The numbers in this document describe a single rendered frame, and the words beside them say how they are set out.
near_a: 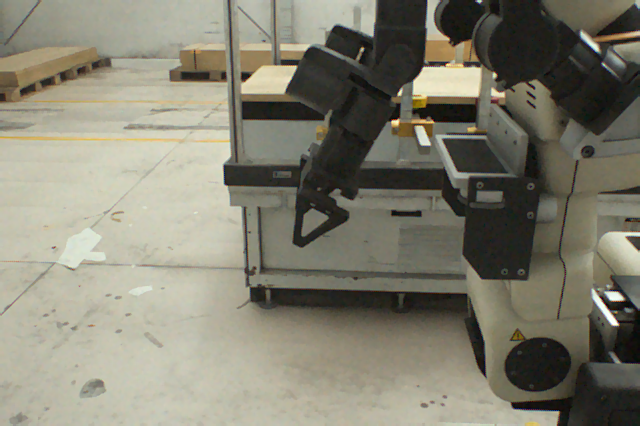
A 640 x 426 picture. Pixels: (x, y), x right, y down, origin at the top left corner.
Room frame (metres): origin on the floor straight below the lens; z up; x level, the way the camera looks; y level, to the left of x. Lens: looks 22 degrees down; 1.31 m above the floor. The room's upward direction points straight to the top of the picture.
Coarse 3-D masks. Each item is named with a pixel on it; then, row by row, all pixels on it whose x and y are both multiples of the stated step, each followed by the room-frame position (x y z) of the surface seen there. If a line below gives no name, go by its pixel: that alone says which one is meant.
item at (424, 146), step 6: (414, 114) 2.14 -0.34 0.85; (414, 126) 1.98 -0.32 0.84; (420, 126) 1.98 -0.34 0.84; (414, 132) 1.95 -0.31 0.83; (420, 132) 1.90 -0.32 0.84; (420, 138) 1.82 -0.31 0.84; (426, 138) 1.82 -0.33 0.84; (420, 144) 1.76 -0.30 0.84; (426, 144) 1.75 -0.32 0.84; (420, 150) 1.75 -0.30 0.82; (426, 150) 1.75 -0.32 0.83
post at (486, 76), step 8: (480, 72) 2.01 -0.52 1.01; (488, 72) 1.99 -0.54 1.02; (480, 80) 2.00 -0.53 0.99; (488, 80) 1.99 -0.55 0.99; (480, 88) 1.99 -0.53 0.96; (488, 88) 1.99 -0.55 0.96; (480, 96) 1.99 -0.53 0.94; (488, 96) 1.99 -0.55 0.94; (480, 104) 1.99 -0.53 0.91; (488, 104) 1.98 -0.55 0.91; (480, 112) 1.99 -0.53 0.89; (488, 112) 1.98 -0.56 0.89; (480, 120) 1.99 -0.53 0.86; (480, 128) 1.99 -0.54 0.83
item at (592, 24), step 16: (544, 0) 0.84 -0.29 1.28; (560, 0) 0.84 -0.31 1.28; (576, 0) 0.83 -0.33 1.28; (592, 0) 0.83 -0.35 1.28; (608, 0) 0.83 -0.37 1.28; (624, 0) 0.83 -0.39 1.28; (560, 16) 0.84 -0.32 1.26; (576, 16) 0.83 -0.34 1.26; (592, 16) 0.83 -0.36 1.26; (608, 16) 0.83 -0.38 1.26; (592, 32) 0.84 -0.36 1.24
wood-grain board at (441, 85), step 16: (256, 80) 2.53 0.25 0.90; (272, 80) 2.53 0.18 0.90; (288, 80) 2.53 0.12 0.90; (416, 80) 2.53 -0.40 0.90; (432, 80) 2.53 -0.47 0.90; (448, 80) 2.53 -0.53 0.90; (464, 80) 2.54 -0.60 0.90; (256, 96) 2.24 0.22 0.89; (272, 96) 2.23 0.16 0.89; (288, 96) 2.23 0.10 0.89; (400, 96) 2.20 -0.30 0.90; (432, 96) 2.20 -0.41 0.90; (448, 96) 2.19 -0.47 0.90; (464, 96) 2.19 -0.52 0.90
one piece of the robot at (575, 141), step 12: (636, 60) 0.73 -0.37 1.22; (636, 108) 0.70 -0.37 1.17; (624, 120) 0.70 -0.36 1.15; (636, 120) 0.70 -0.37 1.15; (576, 132) 0.72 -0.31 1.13; (588, 132) 0.70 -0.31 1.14; (612, 132) 0.70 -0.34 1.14; (624, 132) 0.70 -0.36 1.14; (636, 132) 0.70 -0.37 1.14; (564, 144) 0.73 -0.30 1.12; (576, 144) 0.70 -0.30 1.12; (588, 144) 0.70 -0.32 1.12; (600, 144) 0.70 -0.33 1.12; (612, 144) 0.70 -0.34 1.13; (624, 144) 0.69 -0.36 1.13; (636, 144) 0.69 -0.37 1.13; (576, 156) 0.70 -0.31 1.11; (588, 156) 0.70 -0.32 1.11; (600, 156) 0.70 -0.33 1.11
